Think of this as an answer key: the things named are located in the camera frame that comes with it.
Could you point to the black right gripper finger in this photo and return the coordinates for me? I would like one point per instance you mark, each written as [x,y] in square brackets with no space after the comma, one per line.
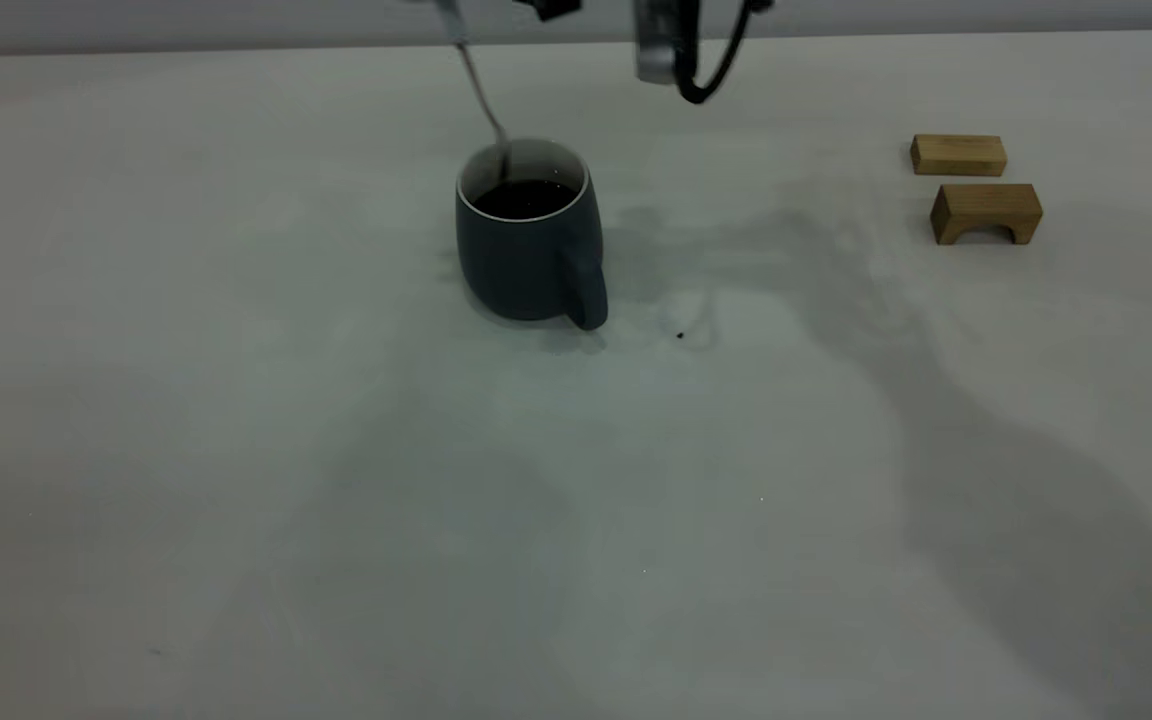
[548,8]

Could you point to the grey ceramic mug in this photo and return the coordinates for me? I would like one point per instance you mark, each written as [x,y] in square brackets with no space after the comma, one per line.
[516,265]

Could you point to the black coffee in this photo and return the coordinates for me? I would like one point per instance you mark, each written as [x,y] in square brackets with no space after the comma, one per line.
[531,200]

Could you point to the flat wooden block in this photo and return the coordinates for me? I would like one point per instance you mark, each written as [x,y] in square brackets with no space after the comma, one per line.
[958,155]

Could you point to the arched wooden block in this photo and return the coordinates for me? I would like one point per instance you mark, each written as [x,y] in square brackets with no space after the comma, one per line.
[986,200]

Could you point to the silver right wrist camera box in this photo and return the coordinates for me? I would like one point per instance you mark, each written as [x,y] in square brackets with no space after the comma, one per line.
[658,45]

